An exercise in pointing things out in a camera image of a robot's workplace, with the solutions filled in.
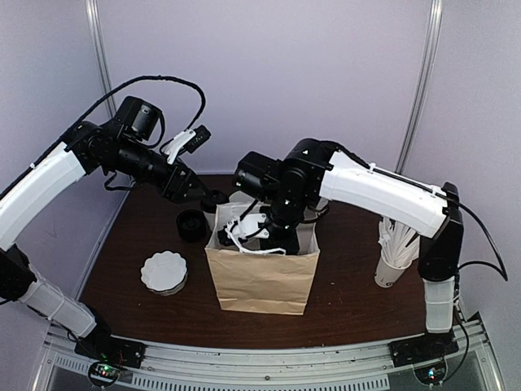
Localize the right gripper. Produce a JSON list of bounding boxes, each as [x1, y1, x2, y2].
[[259, 194, 309, 269]]

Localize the brown paper bag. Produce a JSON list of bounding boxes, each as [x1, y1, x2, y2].
[[205, 203, 321, 316]]

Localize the single white paper cup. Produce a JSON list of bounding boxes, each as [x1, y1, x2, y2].
[[201, 205, 217, 231]]

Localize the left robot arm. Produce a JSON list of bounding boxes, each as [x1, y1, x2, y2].
[[1, 96, 211, 362]]

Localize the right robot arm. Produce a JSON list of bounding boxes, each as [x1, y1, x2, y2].
[[224, 138, 466, 360]]

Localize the stack of black lids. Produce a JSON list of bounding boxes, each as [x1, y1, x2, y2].
[[176, 209, 207, 243]]

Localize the paper cup holding straws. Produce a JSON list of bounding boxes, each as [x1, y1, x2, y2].
[[374, 255, 413, 288]]

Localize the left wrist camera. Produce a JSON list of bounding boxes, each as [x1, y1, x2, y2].
[[160, 125, 211, 165]]

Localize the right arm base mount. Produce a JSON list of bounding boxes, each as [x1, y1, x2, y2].
[[388, 329, 459, 387]]

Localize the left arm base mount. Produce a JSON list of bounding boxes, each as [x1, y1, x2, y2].
[[68, 326, 146, 390]]

